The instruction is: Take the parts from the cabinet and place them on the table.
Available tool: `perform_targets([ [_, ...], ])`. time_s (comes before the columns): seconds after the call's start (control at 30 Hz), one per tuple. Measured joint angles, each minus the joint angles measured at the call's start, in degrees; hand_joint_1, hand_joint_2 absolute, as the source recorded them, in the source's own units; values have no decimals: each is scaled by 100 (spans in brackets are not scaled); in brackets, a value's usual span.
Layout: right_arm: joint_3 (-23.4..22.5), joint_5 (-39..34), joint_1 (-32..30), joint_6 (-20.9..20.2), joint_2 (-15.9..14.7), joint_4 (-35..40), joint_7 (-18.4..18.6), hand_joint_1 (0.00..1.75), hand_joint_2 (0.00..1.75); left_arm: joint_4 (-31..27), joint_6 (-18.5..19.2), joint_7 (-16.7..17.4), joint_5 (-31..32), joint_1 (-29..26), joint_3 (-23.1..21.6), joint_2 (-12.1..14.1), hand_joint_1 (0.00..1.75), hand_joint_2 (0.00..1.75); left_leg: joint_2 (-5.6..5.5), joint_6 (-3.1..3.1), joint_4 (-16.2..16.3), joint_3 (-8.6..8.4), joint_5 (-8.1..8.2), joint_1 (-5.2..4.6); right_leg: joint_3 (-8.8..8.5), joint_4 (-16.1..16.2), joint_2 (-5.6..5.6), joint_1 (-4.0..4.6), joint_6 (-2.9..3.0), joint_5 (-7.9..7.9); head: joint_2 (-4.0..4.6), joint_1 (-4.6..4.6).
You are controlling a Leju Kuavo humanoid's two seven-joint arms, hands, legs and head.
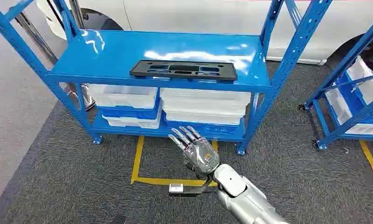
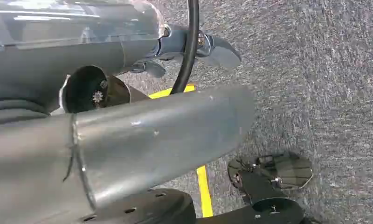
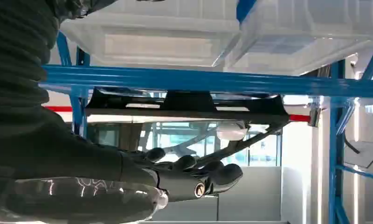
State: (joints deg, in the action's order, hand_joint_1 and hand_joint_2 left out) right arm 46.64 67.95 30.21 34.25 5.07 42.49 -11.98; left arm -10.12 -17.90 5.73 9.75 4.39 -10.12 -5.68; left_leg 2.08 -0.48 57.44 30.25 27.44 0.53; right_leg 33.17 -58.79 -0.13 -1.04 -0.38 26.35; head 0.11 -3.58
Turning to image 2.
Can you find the ribbed grey robot left arm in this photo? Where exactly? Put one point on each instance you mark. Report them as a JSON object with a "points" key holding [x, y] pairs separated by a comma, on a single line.
{"points": [[13, 111]]}

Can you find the yellow floor tape square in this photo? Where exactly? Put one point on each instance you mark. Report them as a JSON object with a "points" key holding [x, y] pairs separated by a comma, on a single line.
{"points": [[204, 191]]}

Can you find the black robot leg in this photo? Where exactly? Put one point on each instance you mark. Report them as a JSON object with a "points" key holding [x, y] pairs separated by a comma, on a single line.
{"points": [[155, 207]]}

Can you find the black robot foot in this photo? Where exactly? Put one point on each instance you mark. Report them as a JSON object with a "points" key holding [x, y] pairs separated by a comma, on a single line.
{"points": [[285, 171]]}

